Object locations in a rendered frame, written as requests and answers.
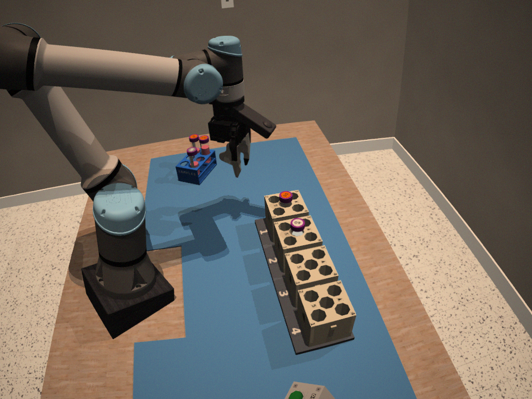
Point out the tan bucket adapter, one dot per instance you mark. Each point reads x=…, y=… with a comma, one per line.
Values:
x=325, y=313
x=285, y=242
x=274, y=212
x=308, y=268

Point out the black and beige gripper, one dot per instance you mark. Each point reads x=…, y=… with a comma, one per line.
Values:
x=223, y=127

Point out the dark blue tube rack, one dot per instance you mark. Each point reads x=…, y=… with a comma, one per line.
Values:
x=190, y=175

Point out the clear graduated tube with yellow liquid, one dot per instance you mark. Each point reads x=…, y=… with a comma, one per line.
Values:
x=285, y=198

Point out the blue bench mat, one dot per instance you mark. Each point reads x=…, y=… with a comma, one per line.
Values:
x=237, y=344

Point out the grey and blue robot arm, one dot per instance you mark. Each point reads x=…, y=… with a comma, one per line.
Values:
x=34, y=71

